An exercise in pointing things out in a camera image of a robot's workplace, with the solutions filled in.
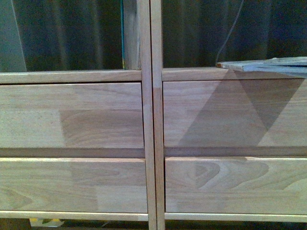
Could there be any book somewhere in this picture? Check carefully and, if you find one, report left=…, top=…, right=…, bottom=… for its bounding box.
left=216, top=57, right=307, bottom=79

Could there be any left lower wooden drawer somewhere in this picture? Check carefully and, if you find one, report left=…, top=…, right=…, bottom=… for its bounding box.
left=0, top=158, right=147, bottom=213

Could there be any wooden drawer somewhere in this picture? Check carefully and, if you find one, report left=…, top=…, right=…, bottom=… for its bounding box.
left=0, top=83, right=144, bottom=149
left=0, top=158, right=147, bottom=213
left=163, top=79, right=307, bottom=148
left=165, top=157, right=307, bottom=215

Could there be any right lower wooden drawer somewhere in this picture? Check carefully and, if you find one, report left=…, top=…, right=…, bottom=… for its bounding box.
left=165, top=157, right=307, bottom=215

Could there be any right upper wooden drawer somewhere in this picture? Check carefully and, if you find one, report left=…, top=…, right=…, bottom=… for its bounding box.
left=163, top=79, right=307, bottom=148

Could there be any upright wooden board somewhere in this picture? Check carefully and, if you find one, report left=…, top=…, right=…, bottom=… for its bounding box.
left=120, top=0, right=141, bottom=70

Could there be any left upper wooden drawer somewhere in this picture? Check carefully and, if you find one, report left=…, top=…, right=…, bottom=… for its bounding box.
left=0, top=83, right=144, bottom=149

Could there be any yellow green object under cabinet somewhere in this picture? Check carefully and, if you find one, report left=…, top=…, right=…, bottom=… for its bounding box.
left=29, top=218, right=65, bottom=228

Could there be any left wooden cabinet frame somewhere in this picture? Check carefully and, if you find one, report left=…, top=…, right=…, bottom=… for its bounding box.
left=0, top=0, right=157, bottom=230

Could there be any wooden cabinet frame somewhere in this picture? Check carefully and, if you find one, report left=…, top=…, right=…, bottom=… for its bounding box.
left=0, top=0, right=157, bottom=230
left=150, top=0, right=307, bottom=229

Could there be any right wooden cabinet frame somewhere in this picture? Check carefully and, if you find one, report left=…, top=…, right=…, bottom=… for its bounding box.
left=150, top=0, right=307, bottom=229

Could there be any thin grey cable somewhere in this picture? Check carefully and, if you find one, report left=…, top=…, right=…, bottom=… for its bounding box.
left=215, top=0, right=246, bottom=63

